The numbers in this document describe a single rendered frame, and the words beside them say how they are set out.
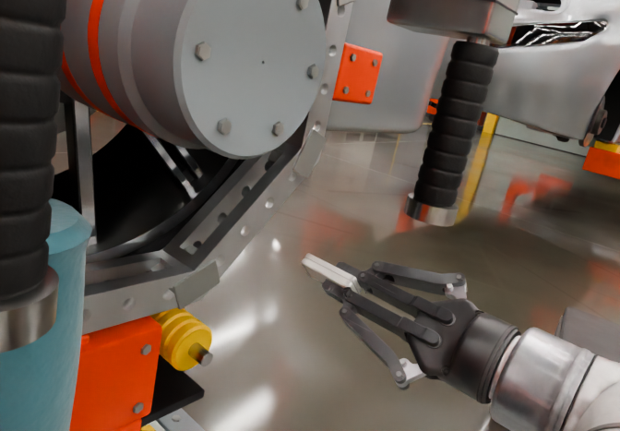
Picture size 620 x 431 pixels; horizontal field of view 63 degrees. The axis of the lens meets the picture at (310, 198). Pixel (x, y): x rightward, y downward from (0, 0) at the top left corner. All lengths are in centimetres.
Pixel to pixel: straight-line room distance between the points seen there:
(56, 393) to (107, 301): 17
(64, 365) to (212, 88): 19
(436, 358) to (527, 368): 8
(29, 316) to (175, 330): 43
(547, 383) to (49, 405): 35
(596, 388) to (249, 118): 32
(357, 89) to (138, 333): 39
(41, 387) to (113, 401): 23
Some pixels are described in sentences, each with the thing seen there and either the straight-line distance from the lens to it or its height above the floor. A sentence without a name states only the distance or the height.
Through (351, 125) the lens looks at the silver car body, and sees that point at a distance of 95.
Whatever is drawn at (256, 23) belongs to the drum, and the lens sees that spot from 32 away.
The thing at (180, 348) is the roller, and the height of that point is 52.
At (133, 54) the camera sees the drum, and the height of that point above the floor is 84.
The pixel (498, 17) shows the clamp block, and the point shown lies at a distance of 42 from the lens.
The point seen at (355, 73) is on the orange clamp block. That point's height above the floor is 85.
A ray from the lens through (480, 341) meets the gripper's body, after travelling 47.
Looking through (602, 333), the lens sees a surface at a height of 34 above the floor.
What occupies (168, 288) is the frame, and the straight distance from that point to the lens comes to 54.
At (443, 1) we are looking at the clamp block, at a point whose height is 92.
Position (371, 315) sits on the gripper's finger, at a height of 62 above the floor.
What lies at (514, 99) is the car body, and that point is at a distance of 280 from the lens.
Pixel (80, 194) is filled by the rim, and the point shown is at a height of 68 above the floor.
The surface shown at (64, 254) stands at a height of 73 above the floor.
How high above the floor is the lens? 86
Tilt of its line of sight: 15 degrees down
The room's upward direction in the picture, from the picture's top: 12 degrees clockwise
